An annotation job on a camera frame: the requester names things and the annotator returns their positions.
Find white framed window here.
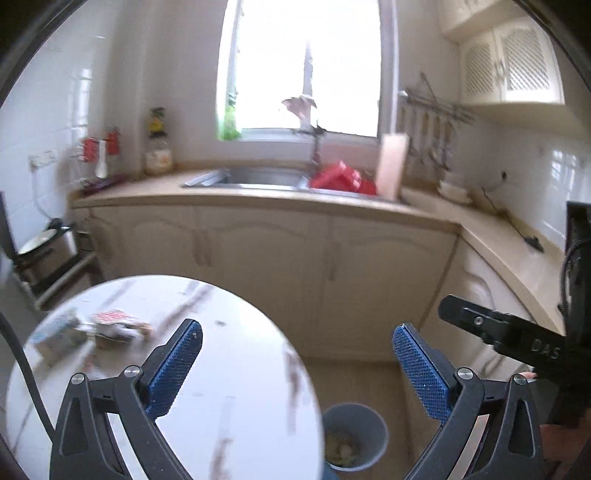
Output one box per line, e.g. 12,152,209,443
217,0,400,141

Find cloth on faucet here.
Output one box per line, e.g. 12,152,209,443
281,95,318,127

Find black power cord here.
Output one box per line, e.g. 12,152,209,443
480,171,546,254

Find yellow green drink carton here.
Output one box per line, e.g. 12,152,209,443
34,311,88,365

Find red utensil holder rack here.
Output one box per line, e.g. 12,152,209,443
74,127,125,192

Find dark sauce bottle yellow label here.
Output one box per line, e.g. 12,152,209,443
148,107,168,139

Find metal sink faucet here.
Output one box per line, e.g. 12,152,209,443
293,124,326,169

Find cream lattice wall cabinet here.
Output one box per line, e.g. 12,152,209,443
438,0,566,107

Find silver foil wrapper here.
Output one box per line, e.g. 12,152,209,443
95,323,153,348

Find white power cord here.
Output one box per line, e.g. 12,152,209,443
32,168,51,217

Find grey plastic waste bin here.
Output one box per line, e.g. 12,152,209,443
322,403,390,472

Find cream kitchen counter cabinets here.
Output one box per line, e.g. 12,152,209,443
69,171,568,370

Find green dish soap bottle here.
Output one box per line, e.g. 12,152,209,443
221,90,242,141

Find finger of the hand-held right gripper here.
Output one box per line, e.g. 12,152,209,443
438,295,568,377

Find red plastic basin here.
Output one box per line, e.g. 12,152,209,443
309,160,378,195

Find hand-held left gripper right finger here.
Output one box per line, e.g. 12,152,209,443
392,323,541,480

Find wooden cutting board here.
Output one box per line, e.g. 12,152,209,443
375,133,411,201

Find glass storage jar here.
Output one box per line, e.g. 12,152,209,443
144,137,174,175

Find stack of white bowls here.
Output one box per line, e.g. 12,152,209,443
438,173,474,205

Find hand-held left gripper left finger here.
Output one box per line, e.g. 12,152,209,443
50,318,204,480

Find silver rice cooker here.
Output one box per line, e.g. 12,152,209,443
0,191,79,287

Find metal utensil wall rail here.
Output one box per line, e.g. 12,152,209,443
399,74,476,123

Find person's right hand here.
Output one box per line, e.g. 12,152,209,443
539,421,591,463

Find stainless steel sink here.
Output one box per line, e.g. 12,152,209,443
181,167,315,191

